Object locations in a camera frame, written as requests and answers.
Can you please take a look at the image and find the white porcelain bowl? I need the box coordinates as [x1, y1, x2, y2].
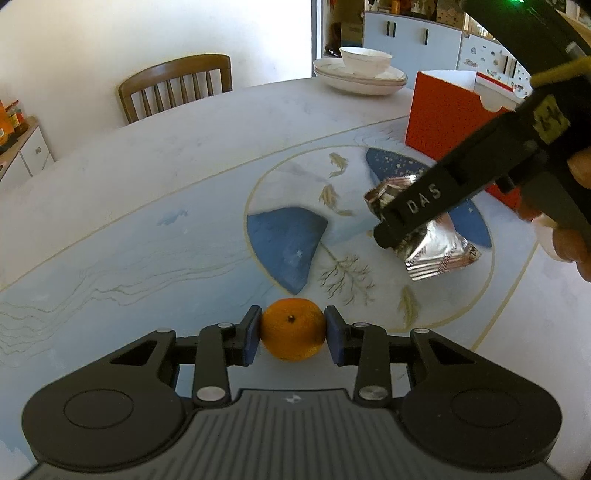
[339, 46, 393, 77]

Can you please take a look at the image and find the wooden chair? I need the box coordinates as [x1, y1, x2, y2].
[119, 54, 233, 125]

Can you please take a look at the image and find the silver foil wrapper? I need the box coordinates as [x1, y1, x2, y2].
[364, 175, 482, 282]

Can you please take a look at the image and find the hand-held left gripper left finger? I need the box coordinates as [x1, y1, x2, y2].
[110, 305, 263, 409]

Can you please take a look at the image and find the red cardboard box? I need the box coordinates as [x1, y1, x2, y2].
[405, 70, 532, 210]

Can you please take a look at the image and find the white sideboard cabinet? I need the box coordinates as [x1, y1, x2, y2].
[362, 11, 532, 93]

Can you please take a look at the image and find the person's right hand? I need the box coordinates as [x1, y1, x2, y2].
[517, 152, 591, 282]

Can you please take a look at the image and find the white porcelain plate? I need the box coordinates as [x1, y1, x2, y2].
[313, 59, 409, 86]
[318, 76, 408, 96]

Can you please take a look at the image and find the painted blue white desktop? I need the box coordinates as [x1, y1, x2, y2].
[0, 76, 591, 480]

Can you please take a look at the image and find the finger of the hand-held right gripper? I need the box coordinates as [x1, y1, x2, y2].
[374, 203, 419, 250]

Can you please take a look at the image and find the orange snack bag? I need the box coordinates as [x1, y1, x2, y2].
[0, 99, 14, 144]

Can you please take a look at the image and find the orange tangerine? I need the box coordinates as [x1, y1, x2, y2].
[260, 298, 327, 361]

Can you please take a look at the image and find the brown cardboard box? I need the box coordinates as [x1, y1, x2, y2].
[341, 21, 365, 47]

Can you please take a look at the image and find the white sideboard with wooden top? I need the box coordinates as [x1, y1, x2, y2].
[0, 117, 56, 183]

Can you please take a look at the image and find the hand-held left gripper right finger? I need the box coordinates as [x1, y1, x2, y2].
[324, 305, 481, 409]

